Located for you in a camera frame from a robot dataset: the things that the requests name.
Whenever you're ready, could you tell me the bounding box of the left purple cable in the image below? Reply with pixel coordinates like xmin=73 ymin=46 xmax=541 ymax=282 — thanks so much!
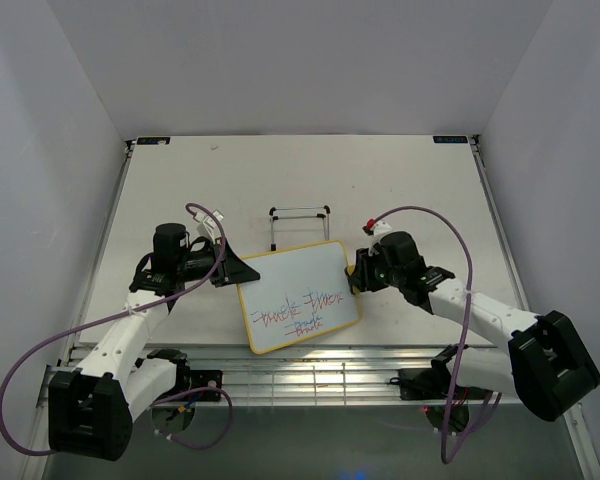
xmin=0 ymin=202 xmax=236 ymax=456

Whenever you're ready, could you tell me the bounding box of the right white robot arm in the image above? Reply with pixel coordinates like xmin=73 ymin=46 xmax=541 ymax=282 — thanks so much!
xmin=346 ymin=231 xmax=600 ymax=421

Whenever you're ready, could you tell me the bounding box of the dark corner label sticker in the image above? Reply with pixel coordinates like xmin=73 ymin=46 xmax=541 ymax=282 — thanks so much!
xmin=432 ymin=135 xmax=469 ymax=144

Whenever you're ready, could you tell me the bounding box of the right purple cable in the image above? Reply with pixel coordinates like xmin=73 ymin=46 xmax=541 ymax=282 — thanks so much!
xmin=372 ymin=205 xmax=504 ymax=465

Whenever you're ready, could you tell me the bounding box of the black metal whiteboard stand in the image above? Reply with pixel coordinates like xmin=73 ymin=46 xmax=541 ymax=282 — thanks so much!
xmin=268 ymin=205 xmax=331 ymax=252

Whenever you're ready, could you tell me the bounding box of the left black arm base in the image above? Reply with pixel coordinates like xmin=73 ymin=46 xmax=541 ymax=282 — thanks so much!
xmin=147 ymin=349 xmax=223 ymax=399

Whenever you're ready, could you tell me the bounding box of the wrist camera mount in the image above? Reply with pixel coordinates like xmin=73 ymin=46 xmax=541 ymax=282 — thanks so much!
xmin=192 ymin=210 xmax=224 ymax=244
xmin=363 ymin=219 xmax=393 ymax=254

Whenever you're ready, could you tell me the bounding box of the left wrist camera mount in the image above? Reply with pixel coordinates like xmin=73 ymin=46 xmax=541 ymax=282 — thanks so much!
xmin=192 ymin=210 xmax=224 ymax=244

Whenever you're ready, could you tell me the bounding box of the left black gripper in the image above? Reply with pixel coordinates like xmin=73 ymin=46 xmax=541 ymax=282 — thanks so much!
xmin=178 ymin=237 xmax=261 ymax=288

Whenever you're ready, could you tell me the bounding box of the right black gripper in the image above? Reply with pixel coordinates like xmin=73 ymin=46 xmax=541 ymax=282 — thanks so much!
xmin=349 ymin=244 xmax=404 ymax=293

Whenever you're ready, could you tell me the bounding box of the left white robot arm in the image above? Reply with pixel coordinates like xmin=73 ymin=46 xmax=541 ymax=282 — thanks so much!
xmin=48 ymin=223 xmax=260 ymax=461

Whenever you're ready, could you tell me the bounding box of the purple cable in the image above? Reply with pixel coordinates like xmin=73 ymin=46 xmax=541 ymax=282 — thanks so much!
xmin=0 ymin=202 xmax=236 ymax=456
xmin=372 ymin=205 xmax=504 ymax=465

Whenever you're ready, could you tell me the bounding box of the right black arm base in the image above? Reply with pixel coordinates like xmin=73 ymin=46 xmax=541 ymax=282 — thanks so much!
xmin=388 ymin=345 xmax=458 ymax=400

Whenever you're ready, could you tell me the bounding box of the yellow black whiteboard eraser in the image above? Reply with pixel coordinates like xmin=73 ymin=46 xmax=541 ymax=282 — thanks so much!
xmin=345 ymin=265 xmax=360 ymax=295

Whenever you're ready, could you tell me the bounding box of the left dark corner label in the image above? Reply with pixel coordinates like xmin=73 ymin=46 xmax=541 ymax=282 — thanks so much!
xmin=136 ymin=137 xmax=171 ymax=146

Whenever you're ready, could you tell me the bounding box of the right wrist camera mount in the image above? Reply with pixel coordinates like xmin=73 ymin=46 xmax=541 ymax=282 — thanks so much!
xmin=363 ymin=219 xmax=393 ymax=254

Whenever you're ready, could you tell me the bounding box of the yellow framed whiteboard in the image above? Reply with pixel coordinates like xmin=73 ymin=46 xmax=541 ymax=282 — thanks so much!
xmin=237 ymin=240 xmax=361 ymax=355

